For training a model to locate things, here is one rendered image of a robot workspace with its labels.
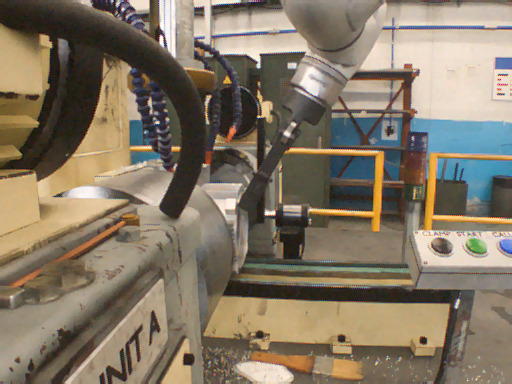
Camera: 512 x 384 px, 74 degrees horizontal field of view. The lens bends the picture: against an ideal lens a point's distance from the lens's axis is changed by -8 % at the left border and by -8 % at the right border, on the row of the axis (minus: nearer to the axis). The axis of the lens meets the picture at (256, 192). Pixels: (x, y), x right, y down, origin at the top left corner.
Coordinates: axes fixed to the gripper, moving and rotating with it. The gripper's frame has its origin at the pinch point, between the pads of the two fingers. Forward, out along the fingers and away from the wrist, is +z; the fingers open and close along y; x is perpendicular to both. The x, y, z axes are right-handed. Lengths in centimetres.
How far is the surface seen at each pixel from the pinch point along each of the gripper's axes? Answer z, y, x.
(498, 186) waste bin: -84, -427, 271
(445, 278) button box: -8.0, 20.0, 28.9
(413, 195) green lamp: -15, -33, 37
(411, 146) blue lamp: -26, -34, 30
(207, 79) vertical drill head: -14.1, -2.5, -18.5
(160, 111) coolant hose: -6.9, 14.8, -17.7
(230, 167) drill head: 3.1, -26.7, -9.0
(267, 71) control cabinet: -45, -313, -56
